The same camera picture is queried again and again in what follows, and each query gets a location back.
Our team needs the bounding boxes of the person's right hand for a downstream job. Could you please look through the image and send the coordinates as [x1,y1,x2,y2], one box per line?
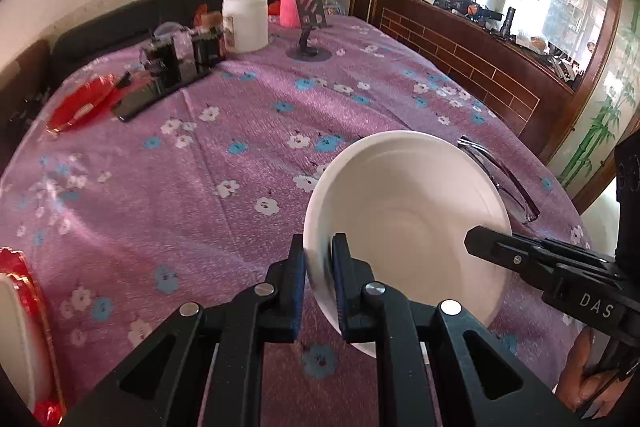
[555,327,640,419]

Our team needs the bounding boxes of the small red glass plate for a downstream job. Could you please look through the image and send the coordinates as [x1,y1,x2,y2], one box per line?
[46,76,126,134]

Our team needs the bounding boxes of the purple floral tablecloth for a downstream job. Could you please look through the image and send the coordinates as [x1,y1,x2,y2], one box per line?
[0,14,596,427]

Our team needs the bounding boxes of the small black box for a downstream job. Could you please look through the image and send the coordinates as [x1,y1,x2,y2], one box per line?
[190,27,225,68]
[145,38,183,80]

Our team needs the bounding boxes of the clear eyeglasses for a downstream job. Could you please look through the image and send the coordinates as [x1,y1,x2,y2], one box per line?
[457,135,541,223]

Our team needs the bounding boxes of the white paper bowl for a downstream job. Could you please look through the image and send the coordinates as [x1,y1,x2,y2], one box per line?
[0,274,51,413]
[304,130,513,358]

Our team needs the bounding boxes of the white plastic jar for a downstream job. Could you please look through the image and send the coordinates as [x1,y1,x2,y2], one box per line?
[221,0,271,54]

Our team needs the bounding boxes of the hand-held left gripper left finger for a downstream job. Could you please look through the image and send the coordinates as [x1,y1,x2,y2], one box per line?
[60,233,307,427]

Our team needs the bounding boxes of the large red scalloped glass plate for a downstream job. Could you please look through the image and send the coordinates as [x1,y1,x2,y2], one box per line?
[0,247,68,427]

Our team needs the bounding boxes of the black phone stand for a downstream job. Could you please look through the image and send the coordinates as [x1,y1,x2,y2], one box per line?
[286,0,332,62]

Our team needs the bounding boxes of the black sofa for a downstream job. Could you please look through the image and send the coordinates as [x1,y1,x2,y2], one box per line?
[50,0,331,72]

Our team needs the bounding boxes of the pile of small clutter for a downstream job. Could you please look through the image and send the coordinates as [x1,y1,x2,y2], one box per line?
[415,0,586,80]

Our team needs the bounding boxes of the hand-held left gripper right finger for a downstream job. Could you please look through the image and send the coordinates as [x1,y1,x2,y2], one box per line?
[331,233,583,427]

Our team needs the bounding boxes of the wooden cabinet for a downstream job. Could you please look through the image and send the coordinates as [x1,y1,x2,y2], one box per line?
[372,0,576,158]

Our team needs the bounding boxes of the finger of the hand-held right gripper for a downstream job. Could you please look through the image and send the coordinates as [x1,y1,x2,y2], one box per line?
[464,226,616,294]

